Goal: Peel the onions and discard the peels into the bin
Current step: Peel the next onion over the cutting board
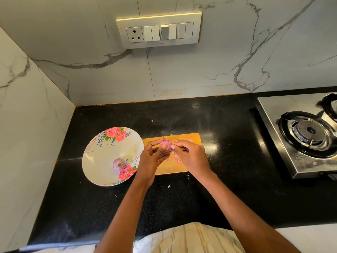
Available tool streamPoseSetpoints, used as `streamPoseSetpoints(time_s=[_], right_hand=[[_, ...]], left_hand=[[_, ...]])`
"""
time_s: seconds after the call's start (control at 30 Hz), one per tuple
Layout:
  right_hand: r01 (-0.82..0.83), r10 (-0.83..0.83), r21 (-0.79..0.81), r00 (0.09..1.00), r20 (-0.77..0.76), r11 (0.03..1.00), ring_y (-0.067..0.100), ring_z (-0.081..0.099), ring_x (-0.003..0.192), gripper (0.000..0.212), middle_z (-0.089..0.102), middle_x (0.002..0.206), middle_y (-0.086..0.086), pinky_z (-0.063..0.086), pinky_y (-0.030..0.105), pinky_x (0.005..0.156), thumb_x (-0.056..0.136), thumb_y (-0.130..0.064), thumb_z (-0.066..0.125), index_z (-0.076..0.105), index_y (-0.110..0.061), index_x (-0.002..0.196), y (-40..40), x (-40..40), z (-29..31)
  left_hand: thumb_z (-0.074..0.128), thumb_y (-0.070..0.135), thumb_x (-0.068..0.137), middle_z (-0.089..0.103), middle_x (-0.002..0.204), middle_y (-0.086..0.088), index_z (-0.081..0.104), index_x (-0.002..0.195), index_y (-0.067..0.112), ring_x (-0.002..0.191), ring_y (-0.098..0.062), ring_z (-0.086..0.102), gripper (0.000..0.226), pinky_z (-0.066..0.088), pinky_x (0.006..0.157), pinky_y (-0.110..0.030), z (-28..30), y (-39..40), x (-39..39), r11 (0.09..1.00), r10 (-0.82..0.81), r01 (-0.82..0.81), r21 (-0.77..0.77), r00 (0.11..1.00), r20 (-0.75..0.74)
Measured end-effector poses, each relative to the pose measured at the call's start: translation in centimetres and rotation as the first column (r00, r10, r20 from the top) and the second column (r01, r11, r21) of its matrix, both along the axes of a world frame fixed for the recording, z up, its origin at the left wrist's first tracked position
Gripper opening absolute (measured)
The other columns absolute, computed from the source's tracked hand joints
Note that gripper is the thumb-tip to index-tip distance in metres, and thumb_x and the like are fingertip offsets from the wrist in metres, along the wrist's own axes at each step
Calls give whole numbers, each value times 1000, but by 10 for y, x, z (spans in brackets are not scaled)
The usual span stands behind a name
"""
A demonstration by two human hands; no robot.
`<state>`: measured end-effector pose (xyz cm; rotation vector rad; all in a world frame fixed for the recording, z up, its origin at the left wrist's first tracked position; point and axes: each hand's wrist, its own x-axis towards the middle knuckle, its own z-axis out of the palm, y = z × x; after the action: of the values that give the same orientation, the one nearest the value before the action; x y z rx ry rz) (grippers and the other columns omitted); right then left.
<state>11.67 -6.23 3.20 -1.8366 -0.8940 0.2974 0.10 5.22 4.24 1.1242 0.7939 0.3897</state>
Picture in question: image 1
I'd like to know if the pile of onion peels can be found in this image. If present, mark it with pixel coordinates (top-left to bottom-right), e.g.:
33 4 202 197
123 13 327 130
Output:
166 151 185 189

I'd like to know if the stainless steel gas stove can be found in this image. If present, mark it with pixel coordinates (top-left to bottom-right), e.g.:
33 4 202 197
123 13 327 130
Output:
257 92 337 179

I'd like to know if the black stove burner grate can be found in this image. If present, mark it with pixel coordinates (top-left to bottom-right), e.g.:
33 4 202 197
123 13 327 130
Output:
318 93 337 122
278 111 337 159

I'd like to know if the white wall switch panel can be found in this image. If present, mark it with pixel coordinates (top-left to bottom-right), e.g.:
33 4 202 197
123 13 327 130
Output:
116 12 202 49

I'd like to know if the person's left hand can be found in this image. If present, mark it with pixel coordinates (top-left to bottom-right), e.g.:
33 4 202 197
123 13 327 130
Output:
135 137 170 186

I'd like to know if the person's right hand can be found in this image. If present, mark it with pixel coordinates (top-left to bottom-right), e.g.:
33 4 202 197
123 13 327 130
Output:
171 139 212 179

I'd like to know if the beige striped garment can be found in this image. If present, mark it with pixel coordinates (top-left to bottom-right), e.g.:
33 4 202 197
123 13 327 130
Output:
133 222 247 253

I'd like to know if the white floral plate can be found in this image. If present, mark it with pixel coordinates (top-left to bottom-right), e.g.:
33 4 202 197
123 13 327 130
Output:
81 126 145 187

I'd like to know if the person's left forearm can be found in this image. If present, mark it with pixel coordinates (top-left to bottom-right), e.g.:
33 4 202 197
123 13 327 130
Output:
95 176 153 253

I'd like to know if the black stone countertop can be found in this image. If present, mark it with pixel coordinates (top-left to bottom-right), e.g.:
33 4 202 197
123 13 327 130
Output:
26 87 337 246

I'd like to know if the wooden cutting board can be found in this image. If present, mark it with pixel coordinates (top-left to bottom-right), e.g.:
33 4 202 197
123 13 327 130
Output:
141 132 203 176

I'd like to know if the small pink onion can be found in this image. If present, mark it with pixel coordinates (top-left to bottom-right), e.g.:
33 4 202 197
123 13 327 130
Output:
159 138 173 152
113 158 126 173

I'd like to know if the person's right forearm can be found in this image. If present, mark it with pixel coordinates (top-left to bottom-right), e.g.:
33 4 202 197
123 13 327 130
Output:
198 170 301 253

